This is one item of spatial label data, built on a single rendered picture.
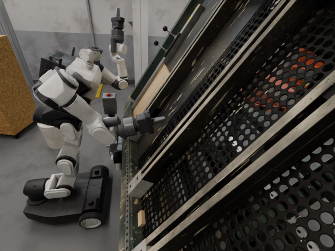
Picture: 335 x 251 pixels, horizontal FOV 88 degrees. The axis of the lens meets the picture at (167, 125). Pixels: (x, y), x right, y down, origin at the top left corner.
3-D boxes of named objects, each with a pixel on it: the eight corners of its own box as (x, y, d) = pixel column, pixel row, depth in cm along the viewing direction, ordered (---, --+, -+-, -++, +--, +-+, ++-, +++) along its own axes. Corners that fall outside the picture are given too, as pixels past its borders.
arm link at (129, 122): (155, 138, 80) (129, 144, 79) (153, 126, 87) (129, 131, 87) (150, 115, 72) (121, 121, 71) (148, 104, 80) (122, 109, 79)
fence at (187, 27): (134, 108, 161) (131, 106, 159) (202, 7, 124) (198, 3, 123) (135, 111, 157) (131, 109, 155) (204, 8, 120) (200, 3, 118)
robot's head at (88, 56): (77, 61, 99) (80, 46, 95) (89, 61, 109) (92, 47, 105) (86, 67, 99) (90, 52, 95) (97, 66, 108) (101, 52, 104)
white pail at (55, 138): (51, 136, 255) (40, 107, 228) (74, 134, 261) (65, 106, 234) (43, 151, 229) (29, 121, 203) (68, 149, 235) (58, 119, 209)
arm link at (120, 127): (129, 140, 79) (104, 146, 78) (128, 124, 86) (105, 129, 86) (121, 123, 71) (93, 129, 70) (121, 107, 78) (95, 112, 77)
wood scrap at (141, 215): (141, 213, 81) (137, 213, 80) (144, 210, 80) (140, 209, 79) (141, 227, 76) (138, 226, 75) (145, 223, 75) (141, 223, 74)
